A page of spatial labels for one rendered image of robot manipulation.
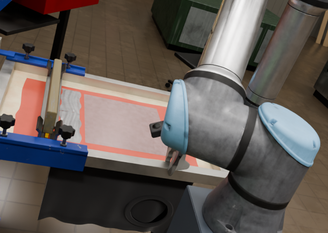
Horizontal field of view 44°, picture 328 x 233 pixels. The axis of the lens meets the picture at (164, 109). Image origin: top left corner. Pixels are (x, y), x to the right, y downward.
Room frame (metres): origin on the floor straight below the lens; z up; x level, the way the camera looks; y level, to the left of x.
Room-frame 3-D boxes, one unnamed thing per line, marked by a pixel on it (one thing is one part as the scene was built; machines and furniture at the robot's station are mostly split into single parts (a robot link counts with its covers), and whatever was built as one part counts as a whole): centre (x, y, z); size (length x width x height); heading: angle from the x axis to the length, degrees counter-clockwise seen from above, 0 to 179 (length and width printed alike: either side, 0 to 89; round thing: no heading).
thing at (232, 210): (0.63, -0.21, 1.25); 0.15 x 0.15 x 0.10
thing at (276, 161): (0.63, -0.20, 1.37); 0.13 x 0.12 x 0.14; 88
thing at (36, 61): (1.46, 0.49, 0.97); 0.30 x 0.05 x 0.07; 110
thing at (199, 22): (6.65, -0.37, 0.38); 1.94 x 1.75 x 0.75; 108
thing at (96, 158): (1.28, 0.18, 0.97); 0.79 x 0.58 x 0.04; 110
